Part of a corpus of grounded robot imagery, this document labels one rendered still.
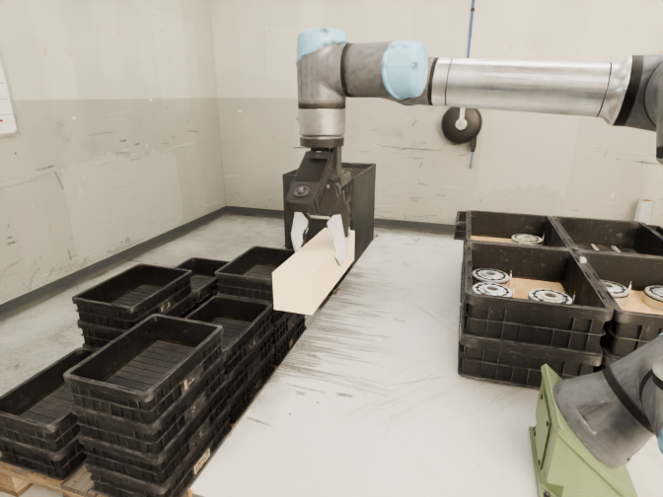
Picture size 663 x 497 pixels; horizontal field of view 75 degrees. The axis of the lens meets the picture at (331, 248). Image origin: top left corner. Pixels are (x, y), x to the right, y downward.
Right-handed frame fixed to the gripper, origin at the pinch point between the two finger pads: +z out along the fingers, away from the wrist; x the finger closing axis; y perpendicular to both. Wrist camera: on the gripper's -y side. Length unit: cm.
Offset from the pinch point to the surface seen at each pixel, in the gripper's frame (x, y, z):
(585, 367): -52, 30, 31
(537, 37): -64, 381, -73
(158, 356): 75, 41, 60
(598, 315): -52, 29, 17
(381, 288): 3, 75, 39
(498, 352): -34, 30, 30
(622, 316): -56, 30, 17
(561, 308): -45, 29, 17
